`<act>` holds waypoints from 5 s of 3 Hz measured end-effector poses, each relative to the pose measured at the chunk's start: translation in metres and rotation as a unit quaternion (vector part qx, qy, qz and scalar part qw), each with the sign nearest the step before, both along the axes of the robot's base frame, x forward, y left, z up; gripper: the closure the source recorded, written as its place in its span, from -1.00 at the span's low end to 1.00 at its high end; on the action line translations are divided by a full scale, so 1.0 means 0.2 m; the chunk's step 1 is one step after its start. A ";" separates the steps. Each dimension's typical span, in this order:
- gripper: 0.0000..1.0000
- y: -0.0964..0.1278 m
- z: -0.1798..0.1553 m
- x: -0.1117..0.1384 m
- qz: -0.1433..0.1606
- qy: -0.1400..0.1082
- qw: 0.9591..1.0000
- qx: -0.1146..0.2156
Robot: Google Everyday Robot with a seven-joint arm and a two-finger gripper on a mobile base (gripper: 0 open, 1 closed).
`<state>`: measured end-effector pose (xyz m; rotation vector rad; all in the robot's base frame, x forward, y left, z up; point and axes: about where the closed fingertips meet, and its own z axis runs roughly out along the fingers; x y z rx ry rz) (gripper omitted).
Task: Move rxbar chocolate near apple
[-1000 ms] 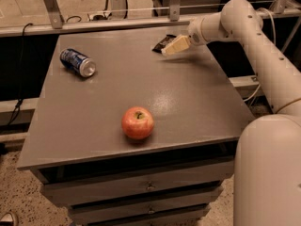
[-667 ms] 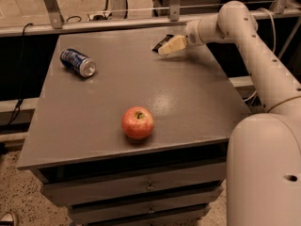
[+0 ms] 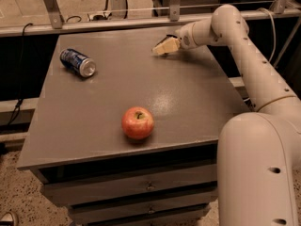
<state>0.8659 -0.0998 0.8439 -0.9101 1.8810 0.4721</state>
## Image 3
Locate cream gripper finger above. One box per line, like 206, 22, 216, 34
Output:
152, 39, 181, 56

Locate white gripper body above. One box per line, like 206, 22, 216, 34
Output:
176, 24, 198, 49

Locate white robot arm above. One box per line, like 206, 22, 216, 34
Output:
152, 5, 301, 226

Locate red apple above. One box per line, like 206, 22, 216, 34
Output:
121, 106, 154, 140

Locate metal railing bar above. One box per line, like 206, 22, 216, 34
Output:
0, 8, 301, 38

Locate floor power outlet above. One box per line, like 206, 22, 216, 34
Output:
87, 12, 111, 21

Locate blue soda can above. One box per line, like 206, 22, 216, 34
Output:
59, 48, 96, 78

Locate grey drawer cabinet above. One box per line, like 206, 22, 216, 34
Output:
18, 27, 246, 226

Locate shoe tip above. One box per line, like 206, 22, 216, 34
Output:
0, 212, 19, 226

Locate white cable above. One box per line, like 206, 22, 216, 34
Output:
257, 7, 277, 64

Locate black hanging cable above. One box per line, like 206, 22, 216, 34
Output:
6, 23, 34, 127

